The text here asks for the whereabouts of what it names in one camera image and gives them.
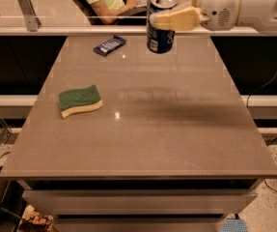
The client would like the upper table drawer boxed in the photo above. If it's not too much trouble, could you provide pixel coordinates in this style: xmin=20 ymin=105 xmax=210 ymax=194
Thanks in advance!
xmin=23 ymin=189 xmax=257 ymax=216

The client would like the left metal glass bracket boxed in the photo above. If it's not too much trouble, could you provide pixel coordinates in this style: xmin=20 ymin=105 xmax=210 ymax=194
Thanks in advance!
xmin=17 ymin=0 xmax=42 ymax=32

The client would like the blue pepsi can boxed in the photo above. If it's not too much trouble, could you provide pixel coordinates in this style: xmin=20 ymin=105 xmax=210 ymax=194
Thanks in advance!
xmin=147 ymin=0 xmax=177 ymax=54

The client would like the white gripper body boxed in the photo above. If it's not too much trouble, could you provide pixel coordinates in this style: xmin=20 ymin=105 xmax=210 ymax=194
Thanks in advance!
xmin=200 ymin=0 xmax=241 ymax=31

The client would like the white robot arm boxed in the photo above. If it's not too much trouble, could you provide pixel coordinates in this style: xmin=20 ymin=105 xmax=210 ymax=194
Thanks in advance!
xmin=150 ymin=0 xmax=277 ymax=36

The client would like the table drawer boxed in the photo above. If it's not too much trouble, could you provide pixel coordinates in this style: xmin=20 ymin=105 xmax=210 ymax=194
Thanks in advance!
xmin=53 ymin=217 xmax=226 ymax=232
xmin=23 ymin=189 xmax=257 ymax=216

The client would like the snack box under table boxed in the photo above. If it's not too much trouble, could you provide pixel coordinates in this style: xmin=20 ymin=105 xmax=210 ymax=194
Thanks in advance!
xmin=17 ymin=205 xmax=53 ymax=232

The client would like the green and yellow sponge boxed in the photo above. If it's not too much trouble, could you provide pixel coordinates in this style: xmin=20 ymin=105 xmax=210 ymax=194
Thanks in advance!
xmin=59 ymin=85 xmax=103 ymax=118

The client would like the blue perforated floor mat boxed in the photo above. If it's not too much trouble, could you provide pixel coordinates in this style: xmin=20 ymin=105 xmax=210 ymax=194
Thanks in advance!
xmin=219 ymin=219 xmax=248 ymax=232

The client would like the glass partition panel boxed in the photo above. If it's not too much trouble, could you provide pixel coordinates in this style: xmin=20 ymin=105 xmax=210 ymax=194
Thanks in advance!
xmin=0 ymin=0 xmax=277 ymax=29

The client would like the lower table drawer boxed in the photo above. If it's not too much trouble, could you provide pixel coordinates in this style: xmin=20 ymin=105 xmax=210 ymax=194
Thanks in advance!
xmin=53 ymin=217 xmax=226 ymax=232

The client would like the blue rxbar blueberry wrapper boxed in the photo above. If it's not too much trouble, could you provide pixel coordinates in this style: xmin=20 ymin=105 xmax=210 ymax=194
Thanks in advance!
xmin=93 ymin=36 xmax=126 ymax=57

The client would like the black office chair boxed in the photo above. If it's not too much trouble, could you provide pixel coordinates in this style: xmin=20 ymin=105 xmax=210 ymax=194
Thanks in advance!
xmin=72 ymin=0 xmax=102 ymax=25

